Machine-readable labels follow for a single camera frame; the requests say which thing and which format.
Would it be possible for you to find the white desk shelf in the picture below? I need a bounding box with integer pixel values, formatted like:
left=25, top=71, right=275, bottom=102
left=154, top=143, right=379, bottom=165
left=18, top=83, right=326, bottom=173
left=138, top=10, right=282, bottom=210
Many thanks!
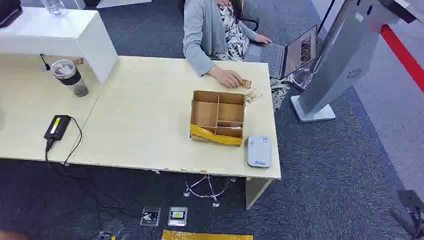
left=0, top=6, right=119, bottom=84

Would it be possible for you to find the clear tumbler with black band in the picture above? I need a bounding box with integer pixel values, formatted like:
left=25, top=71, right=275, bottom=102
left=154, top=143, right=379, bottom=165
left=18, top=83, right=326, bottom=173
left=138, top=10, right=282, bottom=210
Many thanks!
left=50, top=59, right=90, bottom=98

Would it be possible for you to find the clear water bottle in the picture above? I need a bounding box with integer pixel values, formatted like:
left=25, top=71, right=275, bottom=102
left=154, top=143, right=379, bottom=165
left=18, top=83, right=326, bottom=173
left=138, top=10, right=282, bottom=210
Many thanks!
left=41, top=0, right=67, bottom=16

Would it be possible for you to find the clear wrapped card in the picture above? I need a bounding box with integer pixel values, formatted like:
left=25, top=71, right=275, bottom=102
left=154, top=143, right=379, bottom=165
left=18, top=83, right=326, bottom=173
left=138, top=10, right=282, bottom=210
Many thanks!
left=245, top=88, right=263, bottom=104

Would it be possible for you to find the person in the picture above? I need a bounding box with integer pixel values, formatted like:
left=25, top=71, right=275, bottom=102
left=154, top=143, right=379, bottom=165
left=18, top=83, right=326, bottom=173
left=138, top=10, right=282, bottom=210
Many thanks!
left=182, top=0, right=273, bottom=89

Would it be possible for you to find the black power adapter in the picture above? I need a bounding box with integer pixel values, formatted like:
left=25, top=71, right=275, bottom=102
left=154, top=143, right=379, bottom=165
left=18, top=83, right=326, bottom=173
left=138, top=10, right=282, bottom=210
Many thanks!
left=43, top=114, right=72, bottom=142

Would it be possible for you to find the yellow package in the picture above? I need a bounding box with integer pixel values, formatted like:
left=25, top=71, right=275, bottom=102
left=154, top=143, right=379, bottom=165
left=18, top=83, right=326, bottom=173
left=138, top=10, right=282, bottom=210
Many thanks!
left=161, top=229, right=254, bottom=240

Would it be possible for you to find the pale desk leg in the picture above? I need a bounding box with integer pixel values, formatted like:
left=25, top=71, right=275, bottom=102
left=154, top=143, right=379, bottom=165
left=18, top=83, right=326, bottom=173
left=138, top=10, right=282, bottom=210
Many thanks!
left=245, top=177, right=275, bottom=211

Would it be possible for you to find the grey card reader device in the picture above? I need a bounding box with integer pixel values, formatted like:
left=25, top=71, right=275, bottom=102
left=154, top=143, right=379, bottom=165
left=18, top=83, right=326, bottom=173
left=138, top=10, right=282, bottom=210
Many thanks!
left=246, top=135, right=272, bottom=169

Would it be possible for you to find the black cable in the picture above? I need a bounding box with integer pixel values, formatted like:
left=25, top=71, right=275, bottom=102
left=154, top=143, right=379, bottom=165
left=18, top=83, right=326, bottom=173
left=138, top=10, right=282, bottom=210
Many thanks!
left=44, top=116, right=83, bottom=168

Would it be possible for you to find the person's right hand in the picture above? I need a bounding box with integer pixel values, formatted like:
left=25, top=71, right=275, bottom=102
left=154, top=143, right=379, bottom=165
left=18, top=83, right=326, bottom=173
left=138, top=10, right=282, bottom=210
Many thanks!
left=207, top=66, right=244, bottom=89

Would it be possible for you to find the grey kiosk stand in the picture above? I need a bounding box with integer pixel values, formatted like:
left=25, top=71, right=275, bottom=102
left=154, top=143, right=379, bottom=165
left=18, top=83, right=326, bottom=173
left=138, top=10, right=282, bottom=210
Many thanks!
left=290, top=0, right=417, bottom=123

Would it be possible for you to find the grey laptop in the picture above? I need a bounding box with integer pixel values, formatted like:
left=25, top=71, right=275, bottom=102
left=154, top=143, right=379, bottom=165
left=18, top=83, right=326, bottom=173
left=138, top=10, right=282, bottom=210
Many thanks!
left=243, top=24, right=319, bottom=80

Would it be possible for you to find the black bag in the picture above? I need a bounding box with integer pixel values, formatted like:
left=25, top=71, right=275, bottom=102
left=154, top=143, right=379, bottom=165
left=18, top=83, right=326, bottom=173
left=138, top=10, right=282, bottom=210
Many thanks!
left=0, top=0, right=24, bottom=29

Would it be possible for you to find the chrome stool base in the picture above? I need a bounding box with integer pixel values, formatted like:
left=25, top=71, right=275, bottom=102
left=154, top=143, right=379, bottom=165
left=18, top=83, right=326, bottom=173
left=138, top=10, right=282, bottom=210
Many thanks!
left=183, top=174, right=237, bottom=209

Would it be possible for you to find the clear plastic chair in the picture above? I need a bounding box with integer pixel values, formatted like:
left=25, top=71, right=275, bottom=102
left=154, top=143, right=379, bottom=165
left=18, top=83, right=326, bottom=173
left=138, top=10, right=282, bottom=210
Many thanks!
left=292, top=67, right=316, bottom=91

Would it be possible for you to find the person's left hand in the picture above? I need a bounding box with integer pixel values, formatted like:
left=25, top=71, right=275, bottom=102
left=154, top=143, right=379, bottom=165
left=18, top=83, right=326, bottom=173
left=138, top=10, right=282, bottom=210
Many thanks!
left=253, top=33, right=273, bottom=45

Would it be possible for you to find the person's hand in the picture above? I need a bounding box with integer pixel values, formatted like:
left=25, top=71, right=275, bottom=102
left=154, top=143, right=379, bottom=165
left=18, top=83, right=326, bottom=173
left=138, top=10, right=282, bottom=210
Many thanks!
left=253, top=33, right=273, bottom=45
left=207, top=66, right=244, bottom=89

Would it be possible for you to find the floor socket box with label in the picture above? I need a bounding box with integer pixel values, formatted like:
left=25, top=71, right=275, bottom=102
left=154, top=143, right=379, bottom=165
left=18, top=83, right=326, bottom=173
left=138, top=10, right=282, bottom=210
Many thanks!
left=167, top=206, right=189, bottom=227

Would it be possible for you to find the wooden compartment box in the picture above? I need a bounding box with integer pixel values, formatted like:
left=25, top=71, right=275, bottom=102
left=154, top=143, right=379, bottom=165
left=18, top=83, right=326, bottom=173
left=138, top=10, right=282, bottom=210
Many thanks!
left=189, top=90, right=247, bottom=147

